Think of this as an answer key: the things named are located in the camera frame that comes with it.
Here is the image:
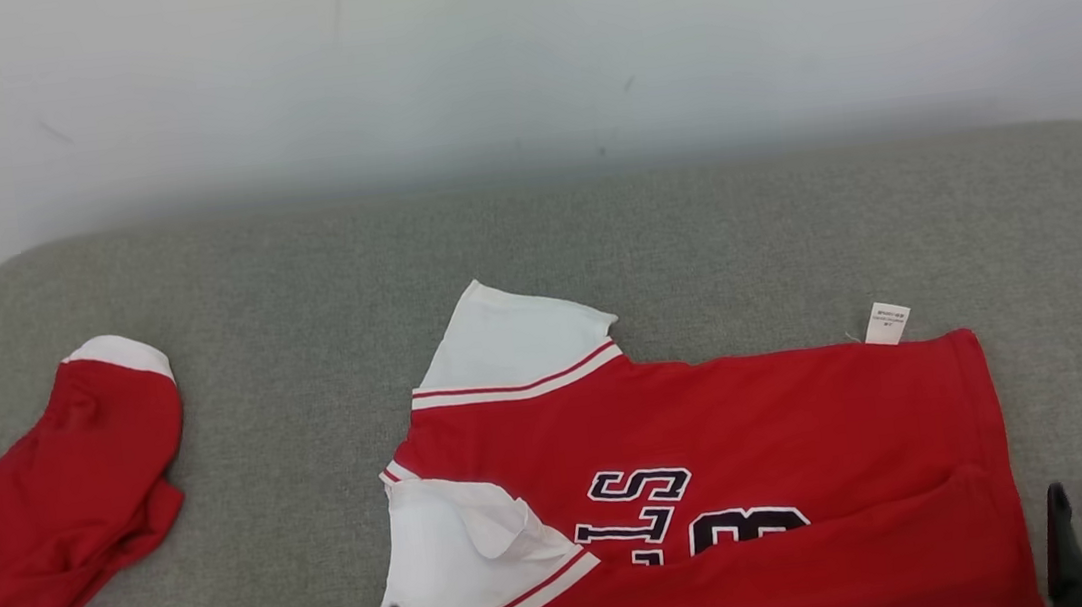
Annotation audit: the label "grey fabric sofa cushion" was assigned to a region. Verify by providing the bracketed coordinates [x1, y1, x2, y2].
[0, 118, 1082, 607]

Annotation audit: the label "red shorts with white stripes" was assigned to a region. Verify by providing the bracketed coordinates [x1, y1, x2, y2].
[0, 328, 205, 607]

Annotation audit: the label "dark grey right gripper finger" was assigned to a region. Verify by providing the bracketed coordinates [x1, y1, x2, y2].
[1037, 481, 1082, 598]

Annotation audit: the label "red and white jersey shirt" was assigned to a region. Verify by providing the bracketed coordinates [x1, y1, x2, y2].
[326, 224, 1048, 607]

